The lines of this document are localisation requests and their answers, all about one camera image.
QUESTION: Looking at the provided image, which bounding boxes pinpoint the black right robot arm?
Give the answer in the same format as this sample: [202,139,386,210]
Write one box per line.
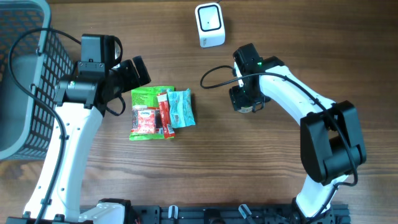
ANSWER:
[229,54,367,223]

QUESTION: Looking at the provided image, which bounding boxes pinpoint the pale green wipes packet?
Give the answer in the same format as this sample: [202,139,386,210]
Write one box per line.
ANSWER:
[167,88,196,129]

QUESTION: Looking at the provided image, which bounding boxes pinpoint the green lid spice jar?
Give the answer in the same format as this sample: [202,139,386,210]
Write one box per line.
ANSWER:
[238,106,252,113]

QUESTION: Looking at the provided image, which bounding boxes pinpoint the grey plastic basket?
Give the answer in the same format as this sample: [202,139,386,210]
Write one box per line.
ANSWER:
[1,1,73,160]

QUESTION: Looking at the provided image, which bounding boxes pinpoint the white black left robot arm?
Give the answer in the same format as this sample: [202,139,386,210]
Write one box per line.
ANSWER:
[24,56,150,223]

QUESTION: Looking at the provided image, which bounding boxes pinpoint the red tube packet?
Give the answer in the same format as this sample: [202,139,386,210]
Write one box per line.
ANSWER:
[157,93,175,139]

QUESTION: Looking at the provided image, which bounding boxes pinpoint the white barcode scanner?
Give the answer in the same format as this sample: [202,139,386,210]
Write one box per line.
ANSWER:
[195,2,226,48]

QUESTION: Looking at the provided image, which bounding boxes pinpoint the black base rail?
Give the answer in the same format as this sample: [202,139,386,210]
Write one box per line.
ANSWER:
[73,203,351,224]

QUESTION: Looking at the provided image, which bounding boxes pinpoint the green snack bag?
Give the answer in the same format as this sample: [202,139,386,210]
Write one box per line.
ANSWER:
[129,86,175,141]

